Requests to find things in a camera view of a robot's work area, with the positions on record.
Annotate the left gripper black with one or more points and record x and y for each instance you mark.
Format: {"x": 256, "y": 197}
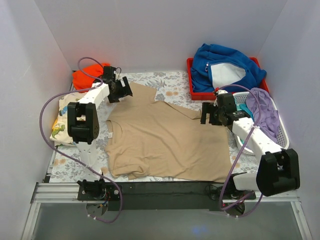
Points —
{"x": 126, "y": 87}

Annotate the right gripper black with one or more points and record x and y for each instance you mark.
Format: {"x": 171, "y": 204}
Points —
{"x": 206, "y": 113}

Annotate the beige t shirt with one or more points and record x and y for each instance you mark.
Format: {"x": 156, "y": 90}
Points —
{"x": 159, "y": 139}

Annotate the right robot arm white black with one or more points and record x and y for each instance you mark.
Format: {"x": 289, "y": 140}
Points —
{"x": 278, "y": 171}

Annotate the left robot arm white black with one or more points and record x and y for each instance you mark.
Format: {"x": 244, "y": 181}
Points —
{"x": 83, "y": 127}

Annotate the red plastic tray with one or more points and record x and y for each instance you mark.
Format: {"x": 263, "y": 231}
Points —
{"x": 208, "y": 96}

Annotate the teal t shirt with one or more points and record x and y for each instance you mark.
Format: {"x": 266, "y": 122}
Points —
{"x": 244, "y": 107}

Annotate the blue white hoodie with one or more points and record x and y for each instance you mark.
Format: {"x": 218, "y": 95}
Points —
{"x": 215, "y": 66}

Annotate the orange folded t shirt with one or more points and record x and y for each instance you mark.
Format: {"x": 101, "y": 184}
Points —
{"x": 81, "y": 81}

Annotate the purple t shirt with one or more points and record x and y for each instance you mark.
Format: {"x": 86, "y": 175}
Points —
{"x": 269, "y": 121}

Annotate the white perforated laundry basket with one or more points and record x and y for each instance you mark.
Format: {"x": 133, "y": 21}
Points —
{"x": 282, "y": 137}

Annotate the dinosaur print folded t shirt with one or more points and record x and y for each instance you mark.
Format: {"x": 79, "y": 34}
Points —
{"x": 59, "y": 133}

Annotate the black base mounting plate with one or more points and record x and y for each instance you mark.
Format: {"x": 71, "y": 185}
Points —
{"x": 153, "y": 195}

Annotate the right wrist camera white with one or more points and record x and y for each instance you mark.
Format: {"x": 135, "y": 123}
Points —
{"x": 219, "y": 91}

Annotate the aluminium frame rail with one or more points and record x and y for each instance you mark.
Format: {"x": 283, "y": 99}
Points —
{"x": 47, "y": 193}

